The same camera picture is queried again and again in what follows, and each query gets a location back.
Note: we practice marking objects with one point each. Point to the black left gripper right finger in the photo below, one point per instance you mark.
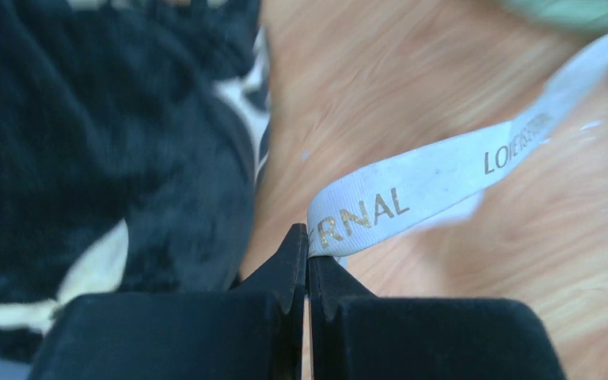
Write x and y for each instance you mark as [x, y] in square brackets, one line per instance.
[358, 335]

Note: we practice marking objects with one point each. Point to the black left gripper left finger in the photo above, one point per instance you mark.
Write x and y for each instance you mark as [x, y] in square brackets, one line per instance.
[253, 331]

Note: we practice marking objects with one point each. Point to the peach green wrapping paper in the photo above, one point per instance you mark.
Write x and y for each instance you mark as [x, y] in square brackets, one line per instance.
[575, 15]

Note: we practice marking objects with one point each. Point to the black floral plush blanket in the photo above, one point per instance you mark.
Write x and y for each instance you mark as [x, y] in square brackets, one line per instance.
[133, 136]

